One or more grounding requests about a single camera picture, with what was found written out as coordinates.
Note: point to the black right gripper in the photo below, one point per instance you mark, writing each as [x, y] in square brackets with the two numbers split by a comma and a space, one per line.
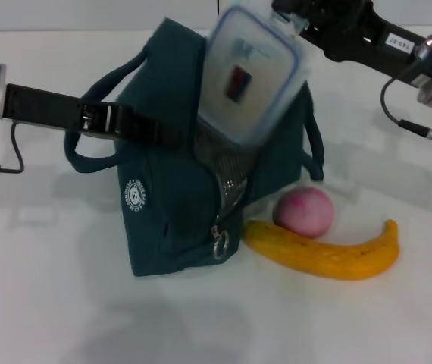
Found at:
[371, 41]

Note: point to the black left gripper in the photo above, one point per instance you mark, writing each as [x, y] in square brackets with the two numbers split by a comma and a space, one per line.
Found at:
[41, 110]

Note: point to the clear container with blue lid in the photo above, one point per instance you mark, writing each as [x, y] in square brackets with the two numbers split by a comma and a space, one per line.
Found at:
[250, 76]

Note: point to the teal fabric lunch bag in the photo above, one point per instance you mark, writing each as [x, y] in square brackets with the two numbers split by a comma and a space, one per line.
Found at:
[163, 212]

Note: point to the pink peach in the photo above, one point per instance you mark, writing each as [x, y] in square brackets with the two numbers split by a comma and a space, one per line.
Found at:
[303, 212]

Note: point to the yellow banana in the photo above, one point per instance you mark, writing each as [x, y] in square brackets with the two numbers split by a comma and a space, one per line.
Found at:
[314, 258]

